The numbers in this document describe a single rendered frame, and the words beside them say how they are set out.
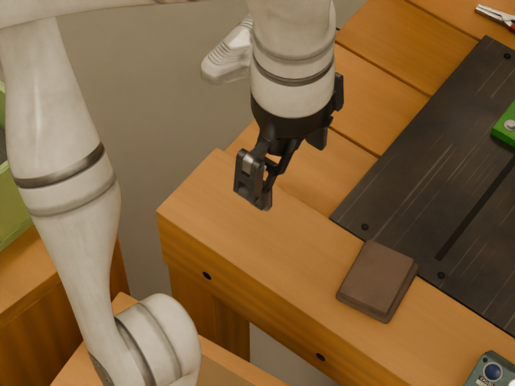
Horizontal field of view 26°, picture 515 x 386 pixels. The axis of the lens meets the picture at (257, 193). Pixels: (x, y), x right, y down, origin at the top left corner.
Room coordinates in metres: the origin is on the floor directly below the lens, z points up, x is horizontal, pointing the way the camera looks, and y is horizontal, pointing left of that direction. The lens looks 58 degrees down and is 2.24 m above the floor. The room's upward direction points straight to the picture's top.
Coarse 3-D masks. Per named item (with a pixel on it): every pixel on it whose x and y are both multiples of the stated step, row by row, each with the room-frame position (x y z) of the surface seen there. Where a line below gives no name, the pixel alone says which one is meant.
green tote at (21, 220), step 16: (0, 80) 1.00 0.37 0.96; (0, 96) 0.98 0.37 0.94; (0, 112) 0.99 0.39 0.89; (0, 176) 0.83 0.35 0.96; (0, 192) 0.83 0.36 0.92; (16, 192) 0.85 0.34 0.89; (0, 208) 0.83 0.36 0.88; (16, 208) 0.84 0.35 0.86; (0, 224) 0.82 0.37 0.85; (16, 224) 0.84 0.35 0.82; (32, 224) 0.86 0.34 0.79; (0, 240) 0.81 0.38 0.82
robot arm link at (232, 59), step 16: (240, 32) 0.66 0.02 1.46; (224, 48) 0.64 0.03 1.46; (240, 48) 0.64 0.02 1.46; (208, 64) 0.62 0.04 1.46; (224, 64) 0.62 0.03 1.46; (240, 64) 0.62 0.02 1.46; (256, 64) 0.60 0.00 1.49; (208, 80) 0.62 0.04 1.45; (224, 80) 0.62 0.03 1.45; (256, 80) 0.60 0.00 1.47; (272, 80) 0.59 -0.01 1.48; (288, 80) 0.58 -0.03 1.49; (304, 80) 0.58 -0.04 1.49; (320, 80) 0.59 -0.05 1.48; (256, 96) 0.60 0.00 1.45; (272, 96) 0.58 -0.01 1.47; (288, 96) 0.58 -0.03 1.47; (304, 96) 0.58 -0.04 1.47; (320, 96) 0.59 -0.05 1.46; (272, 112) 0.58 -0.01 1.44; (288, 112) 0.58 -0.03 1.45; (304, 112) 0.58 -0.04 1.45
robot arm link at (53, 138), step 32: (0, 32) 0.68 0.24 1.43; (32, 32) 0.67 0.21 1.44; (32, 64) 0.65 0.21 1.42; (64, 64) 0.66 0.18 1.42; (32, 96) 0.63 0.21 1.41; (64, 96) 0.63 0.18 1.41; (32, 128) 0.60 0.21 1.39; (64, 128) 0.60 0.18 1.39; (32, 160) 0.58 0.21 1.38; (64, 160) 0.58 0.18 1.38; (96, 160) 0.59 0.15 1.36
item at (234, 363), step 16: (112, 304) 0.69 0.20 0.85; (128, 304) 0.69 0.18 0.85; (80, 352) 0.62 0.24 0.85; (208, 352) 0.62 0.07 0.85; (224, 352) 0.62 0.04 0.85; (64, 368) 0.60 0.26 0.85; (80, 368) 0.60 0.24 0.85; (240, 368) 0.60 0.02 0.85; (256, 368) 0.60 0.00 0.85; (64, 384) 0.57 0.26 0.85; (80, 384) 0.57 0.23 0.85; (96, 384) 0.57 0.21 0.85; (256, 384) 0.57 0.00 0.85; (272, 384) 0.57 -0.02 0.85; (288, 384) 0.57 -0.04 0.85
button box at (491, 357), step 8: (488, 352) 0.58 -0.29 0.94; (496, 352) 0.59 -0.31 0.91; (480, 360) 0.56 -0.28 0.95; (488, 360) 0.56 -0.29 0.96; (496, 360) 0.56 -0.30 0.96; (504, 360) 0.58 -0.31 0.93; (480, 368) 0.56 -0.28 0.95; (504, 368) 0.55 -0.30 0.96; (512, 368) 0.56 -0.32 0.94; (472, 376) 0.55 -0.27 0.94; (480, 376) 0.55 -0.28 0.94; (504, 376) 0.54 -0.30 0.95; (512, 376) 0.54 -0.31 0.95; (464, 384) 0.54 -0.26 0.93; (472, 384) 0.54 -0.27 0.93; (480, 384) 0.54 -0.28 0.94; (488, 384) 0.54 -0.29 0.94; (496, 384) 0.54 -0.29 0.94; (504, 384) 0.53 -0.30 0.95
